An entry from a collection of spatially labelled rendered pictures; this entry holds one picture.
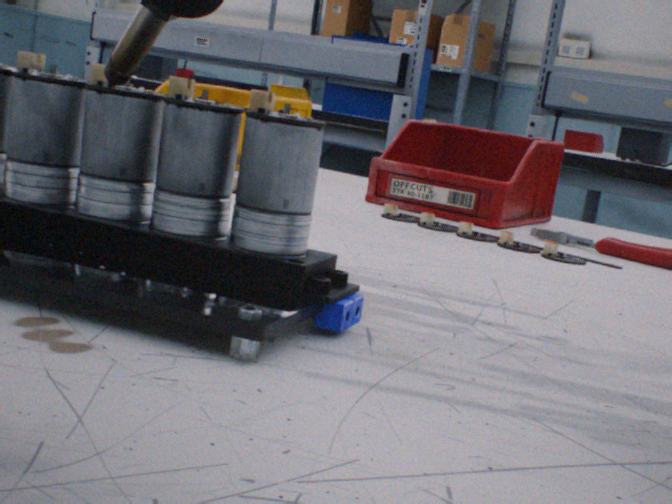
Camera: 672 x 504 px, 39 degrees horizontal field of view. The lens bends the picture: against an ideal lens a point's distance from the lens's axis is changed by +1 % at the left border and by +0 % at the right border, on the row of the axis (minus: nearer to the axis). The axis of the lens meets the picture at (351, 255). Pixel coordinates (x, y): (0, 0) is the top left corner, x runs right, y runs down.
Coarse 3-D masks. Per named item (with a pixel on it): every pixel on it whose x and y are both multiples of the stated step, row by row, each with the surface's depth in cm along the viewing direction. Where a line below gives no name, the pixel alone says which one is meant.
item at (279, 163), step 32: (256, 128) 28; (288, 128) 27; (320, 128) 28; (256, 160) 28; (288, 160) 28; (256, 192) 28; (288, 192) 28; (256, 224) 28; (288, 224) 28; (288, 256) 28
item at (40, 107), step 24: (24, 96) 30; (48, 96) 30; (72, 96) 30; (24, 120) 30; (48, 120) 30; (72, 120) 31; (24, 144) 30; (48, 144) 30; (72, 144) 31; (24, 168) 30; (48, 168) 30; (72, 168) 31; (24, 192) 30; (48, 192) 31; (72, 192) 31
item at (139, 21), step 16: (144, 0) 23; (144, 16) 24; (160, 16) 24; (128, 32) 26; (144, 32) 25; (128, 48) 26; (144, 48) 26; (112, 64) 27; (128, 64) 27; (112, 80) 28; (128, 80) 28
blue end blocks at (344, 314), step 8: (352, 296) 29; (360, 296) 29; (336, 304) 28; (344, 304) 28; (352, 304) 28; (360, 304) 29; (328, 312) 28; (336, 312) 28; (344, 312) 28; (352, 312) 29; (360, 312) 29; (320, 320) 28; (328, 320) 28; (336, 320) 28; (344, 320) 28; (352, 320) 29; (320, 328) 28; (328, 328) 28; (336, 328) 28; (344, 328) 28
